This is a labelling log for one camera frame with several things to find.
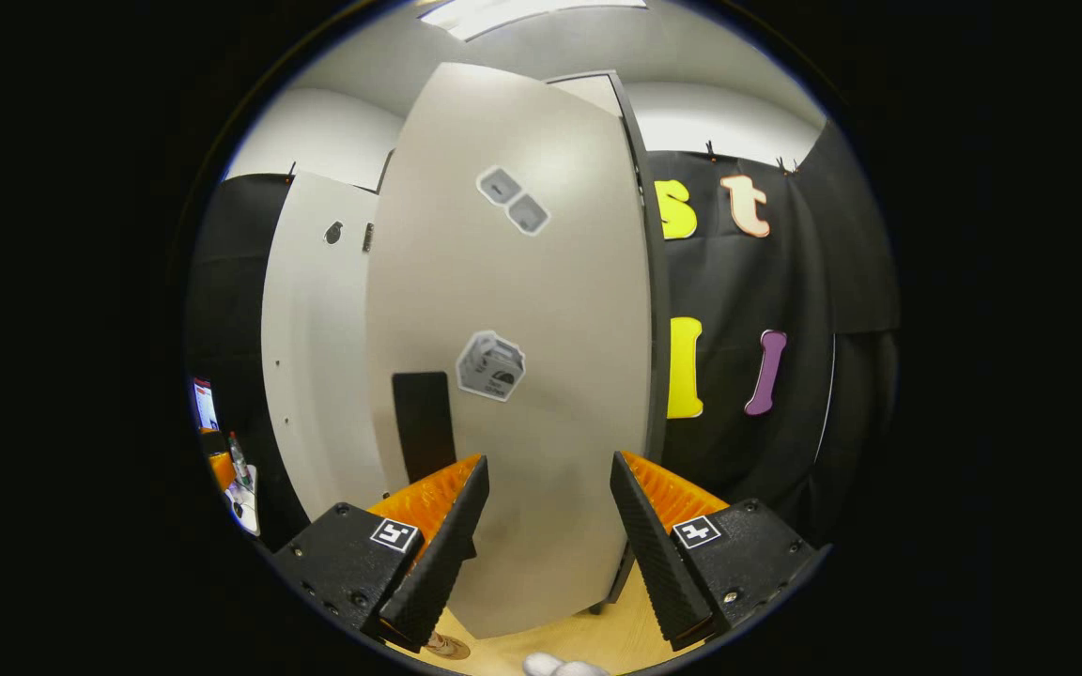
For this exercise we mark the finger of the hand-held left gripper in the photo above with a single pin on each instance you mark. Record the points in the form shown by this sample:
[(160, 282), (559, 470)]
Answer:
[(223, 471)]

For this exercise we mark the round brown coaster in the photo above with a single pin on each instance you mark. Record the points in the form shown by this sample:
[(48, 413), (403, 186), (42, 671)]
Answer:
[(458, 650)]

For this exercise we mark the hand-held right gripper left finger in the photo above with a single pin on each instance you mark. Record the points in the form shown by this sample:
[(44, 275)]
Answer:
[(445, 554)]

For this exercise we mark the black backdrop cloth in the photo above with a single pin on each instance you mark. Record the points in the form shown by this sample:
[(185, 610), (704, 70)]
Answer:
[(842, 422)]

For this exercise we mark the small lit screen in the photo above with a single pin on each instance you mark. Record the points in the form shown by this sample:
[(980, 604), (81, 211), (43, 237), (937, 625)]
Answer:
[(206, 404)]

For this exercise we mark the grey cabinet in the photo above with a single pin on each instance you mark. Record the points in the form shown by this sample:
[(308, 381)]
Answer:
[(658, 329)]

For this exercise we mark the ceiling light panel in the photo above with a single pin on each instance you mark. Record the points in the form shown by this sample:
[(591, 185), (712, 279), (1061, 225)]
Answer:
[(522, 11)]

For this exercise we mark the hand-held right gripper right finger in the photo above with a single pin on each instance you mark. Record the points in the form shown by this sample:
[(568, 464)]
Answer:
[(654, 554)]

